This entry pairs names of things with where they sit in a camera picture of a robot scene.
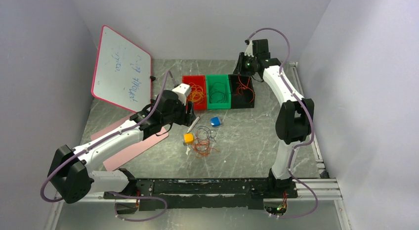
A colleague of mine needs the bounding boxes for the yellow eraser block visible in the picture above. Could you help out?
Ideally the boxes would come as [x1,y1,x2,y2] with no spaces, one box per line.
[183,133,195,146]

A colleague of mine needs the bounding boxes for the yellow cable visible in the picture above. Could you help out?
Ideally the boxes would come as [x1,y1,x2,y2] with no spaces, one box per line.
[190,88,205,106]
[186,79,206,103]

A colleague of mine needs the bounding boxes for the orange cable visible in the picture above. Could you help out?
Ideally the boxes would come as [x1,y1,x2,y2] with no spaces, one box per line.
[235,75,255,104]

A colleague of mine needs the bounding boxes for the black plastic bin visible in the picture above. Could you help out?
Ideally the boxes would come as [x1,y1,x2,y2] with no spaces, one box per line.
[228,74,255,109]

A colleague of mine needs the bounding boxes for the green plastic bin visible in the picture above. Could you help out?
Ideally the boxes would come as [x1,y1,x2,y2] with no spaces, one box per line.
[205,74,231,110]

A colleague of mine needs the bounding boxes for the coloured cable bundle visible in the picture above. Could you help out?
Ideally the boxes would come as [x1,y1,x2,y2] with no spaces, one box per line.
[190,137,220,159]

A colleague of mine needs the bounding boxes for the red plastic bin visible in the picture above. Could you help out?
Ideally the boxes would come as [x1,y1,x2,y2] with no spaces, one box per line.
[182,75,207,110]

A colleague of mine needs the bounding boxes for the thin purple cable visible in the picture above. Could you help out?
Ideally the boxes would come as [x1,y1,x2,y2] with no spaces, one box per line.
[209,80,230,105]

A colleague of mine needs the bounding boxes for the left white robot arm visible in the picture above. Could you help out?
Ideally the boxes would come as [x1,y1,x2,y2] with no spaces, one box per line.
[47,84,196,204]

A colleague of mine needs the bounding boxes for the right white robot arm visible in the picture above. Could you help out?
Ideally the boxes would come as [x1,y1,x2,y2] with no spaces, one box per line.
[233,39,314,198]

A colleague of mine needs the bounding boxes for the white marker pen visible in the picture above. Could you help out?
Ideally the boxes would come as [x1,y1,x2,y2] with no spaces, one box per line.
[187,116,200,133]

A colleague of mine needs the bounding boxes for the blue eraser block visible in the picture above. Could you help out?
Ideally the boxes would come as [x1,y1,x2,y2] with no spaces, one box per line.
[210,117,222,128]

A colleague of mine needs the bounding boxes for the pink framed whiteboard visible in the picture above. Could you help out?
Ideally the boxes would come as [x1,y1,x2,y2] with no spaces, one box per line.
[91,25,152,112]

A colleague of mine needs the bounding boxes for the pink clipboard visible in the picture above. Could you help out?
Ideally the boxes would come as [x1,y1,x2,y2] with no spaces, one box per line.
[90,114,169,171]

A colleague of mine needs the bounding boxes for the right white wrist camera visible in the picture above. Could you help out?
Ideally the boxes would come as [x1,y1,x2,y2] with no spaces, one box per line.
[245,40,255,66]

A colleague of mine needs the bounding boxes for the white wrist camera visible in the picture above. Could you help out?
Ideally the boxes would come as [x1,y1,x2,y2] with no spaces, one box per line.
[171,83,192,105]
[245,40,255,66]

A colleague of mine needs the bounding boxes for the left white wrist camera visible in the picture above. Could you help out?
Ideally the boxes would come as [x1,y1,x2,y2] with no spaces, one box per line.
[171,83,192,105]

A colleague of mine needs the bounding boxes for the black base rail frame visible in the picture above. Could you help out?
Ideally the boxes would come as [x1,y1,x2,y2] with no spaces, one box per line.
[55,178,343,212]

